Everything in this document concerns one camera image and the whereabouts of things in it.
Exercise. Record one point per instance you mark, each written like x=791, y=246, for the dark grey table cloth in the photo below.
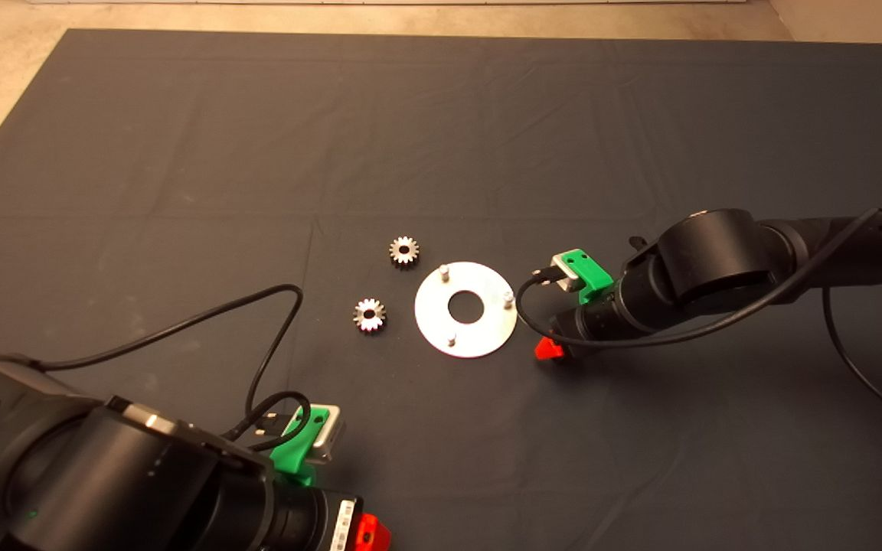
x=487, y=153

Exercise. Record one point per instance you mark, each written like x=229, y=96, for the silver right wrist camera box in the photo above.
x=563, y=269

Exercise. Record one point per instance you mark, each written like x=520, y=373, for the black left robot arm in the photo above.
x=104, y=474

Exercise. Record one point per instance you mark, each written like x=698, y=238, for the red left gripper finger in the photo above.
x=372, y=534

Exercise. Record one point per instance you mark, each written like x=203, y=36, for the green left camera mount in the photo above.
x=288, y=455

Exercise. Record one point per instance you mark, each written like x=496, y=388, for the round metal carrier plate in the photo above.
x=441, y=321

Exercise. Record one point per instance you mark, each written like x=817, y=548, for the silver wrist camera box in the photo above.
x=563, y=269
x=333, y=440

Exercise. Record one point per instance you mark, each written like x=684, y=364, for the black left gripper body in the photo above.
x=311, y=520

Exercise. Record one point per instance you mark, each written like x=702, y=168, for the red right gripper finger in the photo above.
x=548, y=350

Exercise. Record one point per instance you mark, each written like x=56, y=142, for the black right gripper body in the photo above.
x=594, y=325

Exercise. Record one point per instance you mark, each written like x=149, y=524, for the green right camera mount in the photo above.
x=590, y=275

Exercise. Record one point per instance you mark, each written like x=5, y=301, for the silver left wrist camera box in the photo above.
x=333, y=440

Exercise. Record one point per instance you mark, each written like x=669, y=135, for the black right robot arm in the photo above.
x=717, y=260

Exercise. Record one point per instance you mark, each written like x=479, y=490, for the small steel planetary gear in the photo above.
x=361, y=321
x=396, y=246

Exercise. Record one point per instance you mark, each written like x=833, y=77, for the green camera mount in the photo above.
x=590, y=275
x=288, y=455

